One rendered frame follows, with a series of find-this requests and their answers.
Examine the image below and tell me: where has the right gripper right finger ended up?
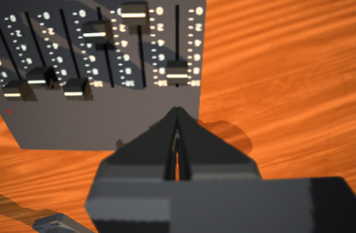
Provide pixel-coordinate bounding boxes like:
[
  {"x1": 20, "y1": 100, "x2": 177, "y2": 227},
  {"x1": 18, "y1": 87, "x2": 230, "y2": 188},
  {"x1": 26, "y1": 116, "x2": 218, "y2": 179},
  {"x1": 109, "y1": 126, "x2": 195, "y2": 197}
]
[{"x1": 178, "y1": 107, "x2": 263, "y2": 181}]

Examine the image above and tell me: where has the dark grey fader panel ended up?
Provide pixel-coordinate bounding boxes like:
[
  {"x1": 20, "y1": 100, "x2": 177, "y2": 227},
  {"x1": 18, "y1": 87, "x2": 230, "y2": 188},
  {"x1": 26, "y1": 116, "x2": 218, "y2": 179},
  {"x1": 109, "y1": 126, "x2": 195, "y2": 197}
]
[{"x1": 0, "y1": 0, "x2": 207, "y2": 151}]

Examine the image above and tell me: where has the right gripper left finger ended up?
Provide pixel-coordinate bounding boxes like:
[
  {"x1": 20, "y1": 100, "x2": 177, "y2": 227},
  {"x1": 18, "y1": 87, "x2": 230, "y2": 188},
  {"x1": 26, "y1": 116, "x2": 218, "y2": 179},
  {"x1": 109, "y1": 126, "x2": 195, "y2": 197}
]
[{"x1": 93, "y1": 108, "x2": 178, "y2": 182}]

